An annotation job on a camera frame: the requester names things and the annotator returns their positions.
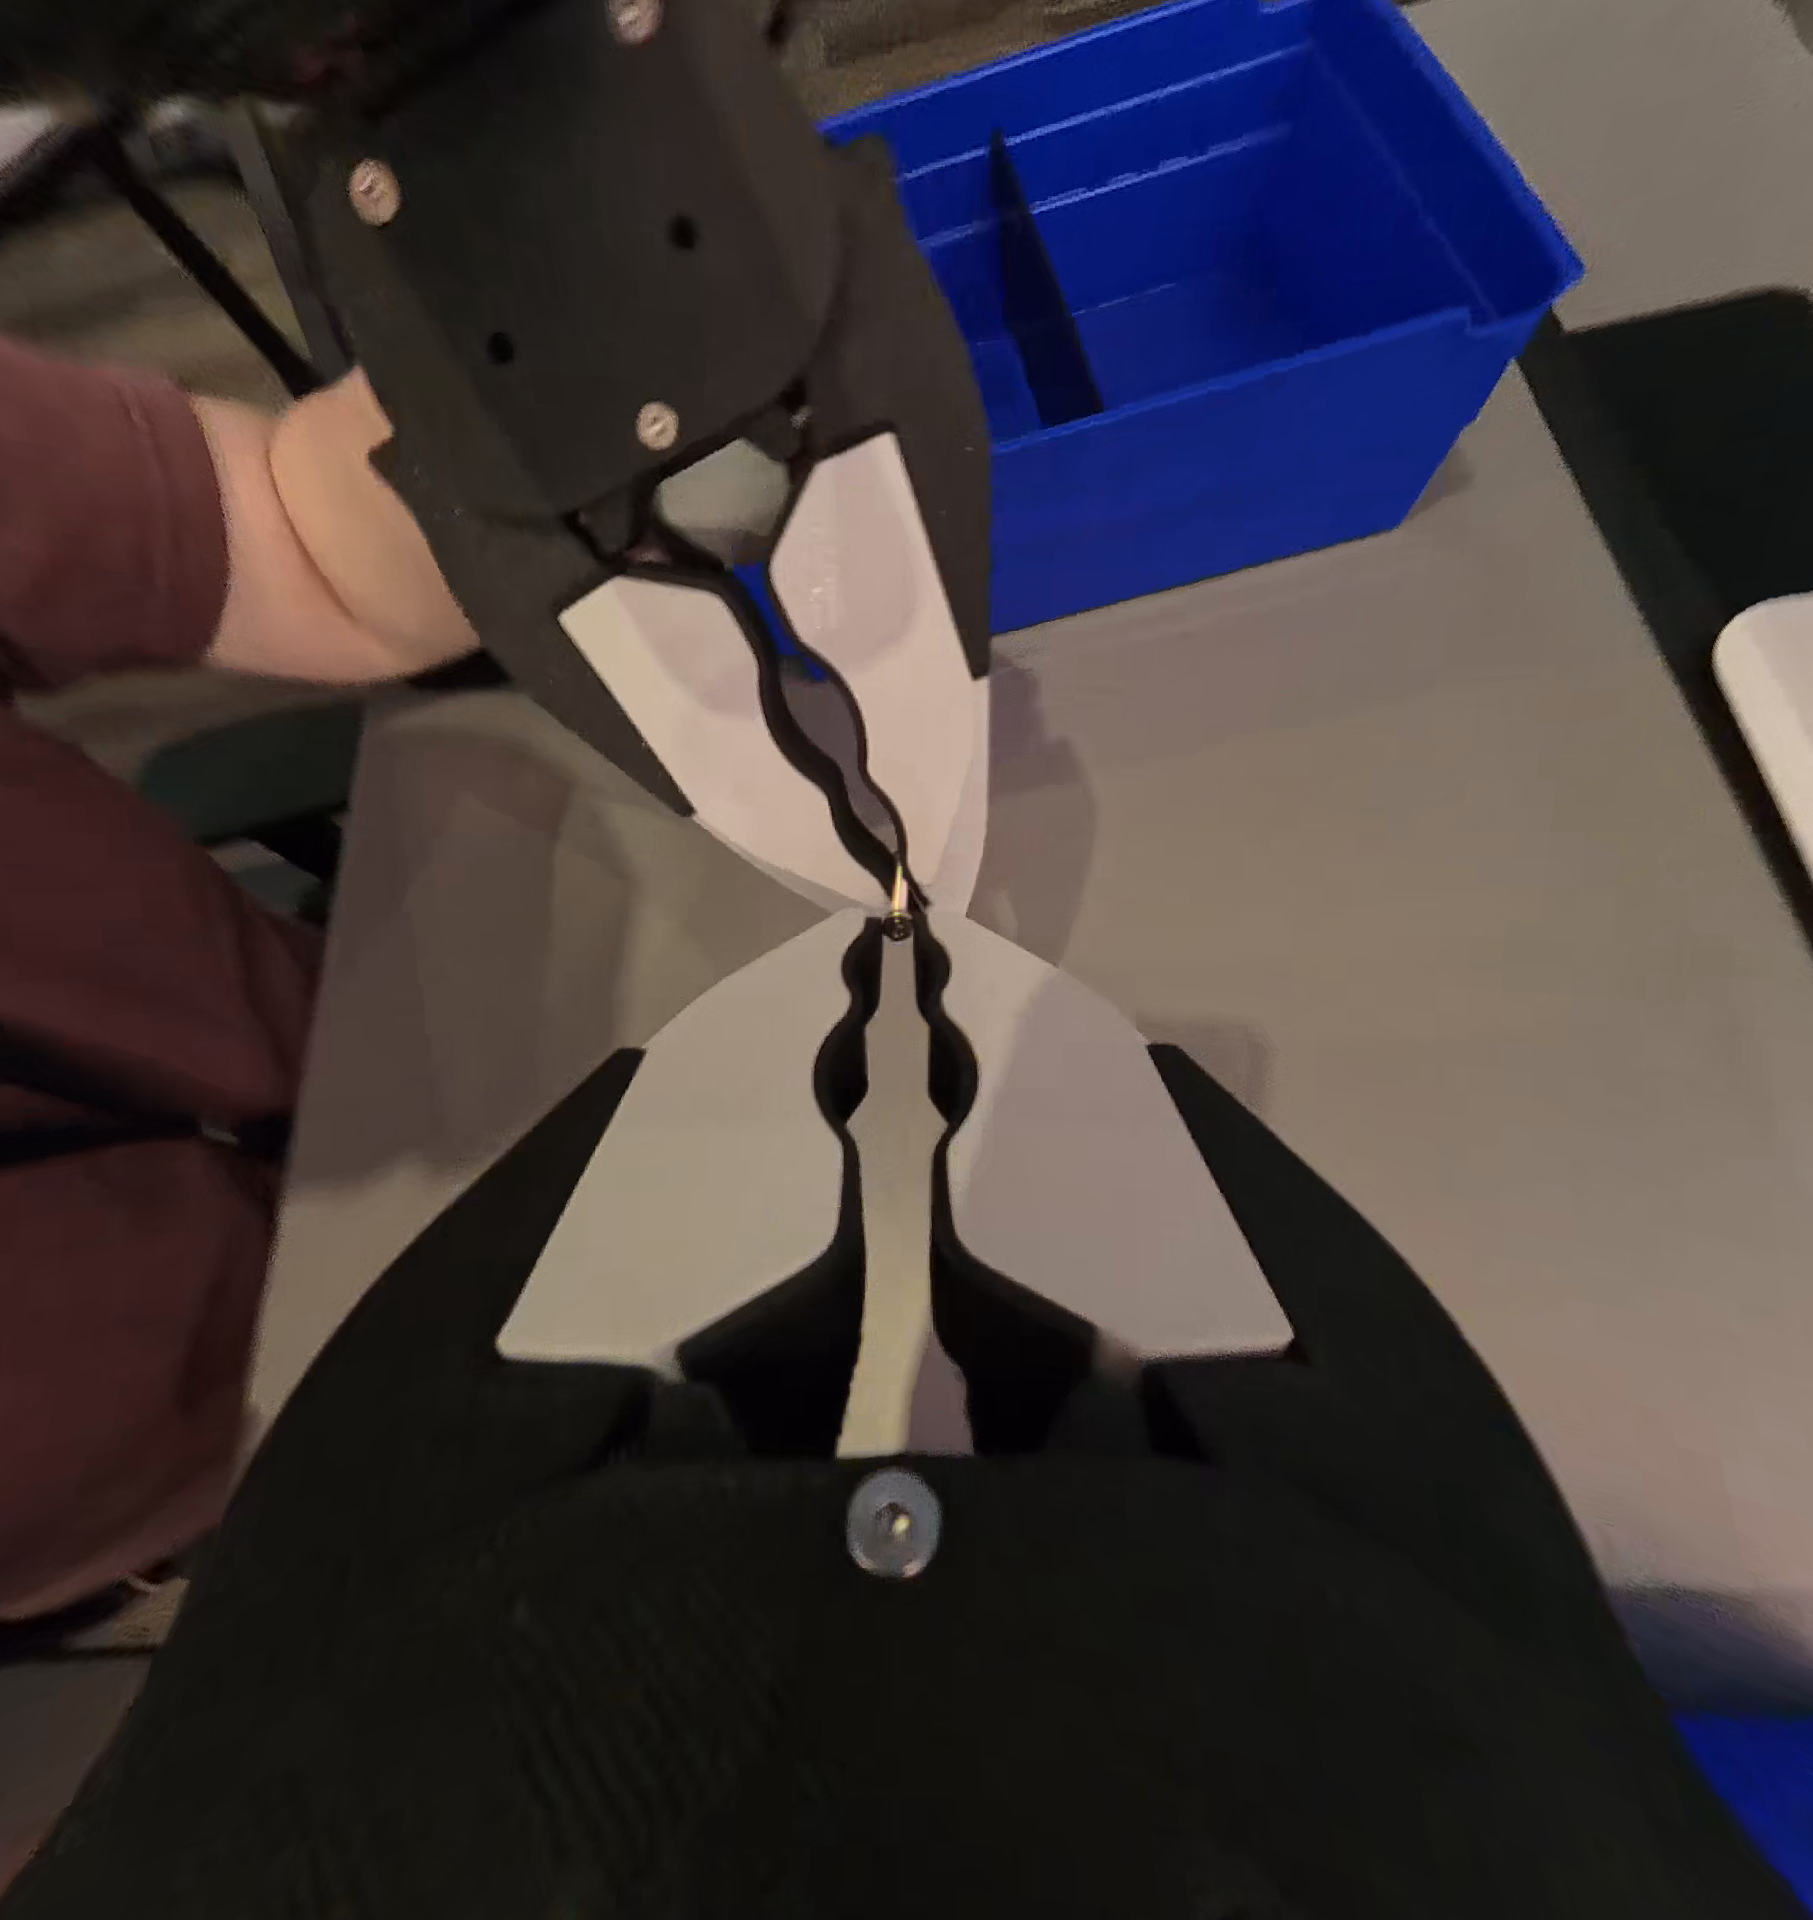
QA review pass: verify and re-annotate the black easel stand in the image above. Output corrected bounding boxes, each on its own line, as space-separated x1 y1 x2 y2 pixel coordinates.
90 89 326 397

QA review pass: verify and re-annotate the blue divided plastic bin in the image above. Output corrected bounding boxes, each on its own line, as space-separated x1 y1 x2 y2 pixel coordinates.
822 0 1585 641

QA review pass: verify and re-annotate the black bin divider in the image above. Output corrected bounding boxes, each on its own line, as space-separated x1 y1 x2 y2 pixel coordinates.
983 130 1112 431

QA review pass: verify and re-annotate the black body strap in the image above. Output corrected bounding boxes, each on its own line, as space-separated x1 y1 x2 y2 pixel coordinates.
0 1013 296 1179

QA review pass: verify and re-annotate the person's left forearm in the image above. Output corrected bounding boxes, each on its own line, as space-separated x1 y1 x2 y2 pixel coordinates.
190 364 486 692

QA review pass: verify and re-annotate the white document stand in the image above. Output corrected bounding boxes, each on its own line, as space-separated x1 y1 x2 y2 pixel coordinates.
1711 582 1813 1040

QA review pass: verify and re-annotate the person in maroon shirt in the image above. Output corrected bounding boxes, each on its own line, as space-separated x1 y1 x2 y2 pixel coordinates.
0 320 328 1652

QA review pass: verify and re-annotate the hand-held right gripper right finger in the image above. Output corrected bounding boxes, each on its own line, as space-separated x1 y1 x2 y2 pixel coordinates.
899 906 1296 1370

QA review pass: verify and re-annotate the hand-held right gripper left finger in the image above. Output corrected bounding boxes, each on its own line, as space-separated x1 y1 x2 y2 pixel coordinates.
493 909 889 1374

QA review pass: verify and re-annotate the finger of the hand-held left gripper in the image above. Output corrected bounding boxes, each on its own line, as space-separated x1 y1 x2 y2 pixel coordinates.
559 572 894 913
760 424 1003 906

